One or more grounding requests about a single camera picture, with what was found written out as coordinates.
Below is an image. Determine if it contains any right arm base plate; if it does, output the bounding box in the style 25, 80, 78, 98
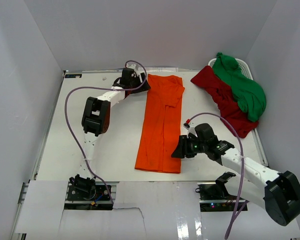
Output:
195, 182, 237, 213

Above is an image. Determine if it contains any black label sticker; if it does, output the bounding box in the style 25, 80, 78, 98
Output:
64, 73, 82, 79

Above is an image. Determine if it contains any white paper sheet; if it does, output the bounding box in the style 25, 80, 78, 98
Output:
106, 67, 179, 73

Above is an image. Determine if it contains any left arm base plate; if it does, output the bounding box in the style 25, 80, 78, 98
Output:
64, 184, 116, 211

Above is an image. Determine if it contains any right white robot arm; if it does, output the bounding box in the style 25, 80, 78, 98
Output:
171, 123, 300, 226

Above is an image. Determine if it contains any white perforated laundry basket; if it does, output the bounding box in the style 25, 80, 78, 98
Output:
207, 58, 254, 81

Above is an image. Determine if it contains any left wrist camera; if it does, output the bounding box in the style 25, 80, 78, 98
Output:
125, 62, 147, 82

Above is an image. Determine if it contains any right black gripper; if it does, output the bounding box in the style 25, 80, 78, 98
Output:
171, 135, 208, 159

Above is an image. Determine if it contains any orange t shirt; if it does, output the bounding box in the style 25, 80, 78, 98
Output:
134, 74, 185, 174

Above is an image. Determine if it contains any green t shirt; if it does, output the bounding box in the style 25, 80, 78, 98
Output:
212, 52, 267, 122

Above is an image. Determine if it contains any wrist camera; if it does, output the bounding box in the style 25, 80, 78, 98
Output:
183, 119, 197, 138
125, 62, 147, 82

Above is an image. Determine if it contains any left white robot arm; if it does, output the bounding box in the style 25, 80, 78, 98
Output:
64, 64, 151, 200

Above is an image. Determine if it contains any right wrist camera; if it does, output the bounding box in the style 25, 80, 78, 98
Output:
183, 119, 197, 138

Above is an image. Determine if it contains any red t shirt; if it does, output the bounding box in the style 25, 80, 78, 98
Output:
190, 65, 258, 139

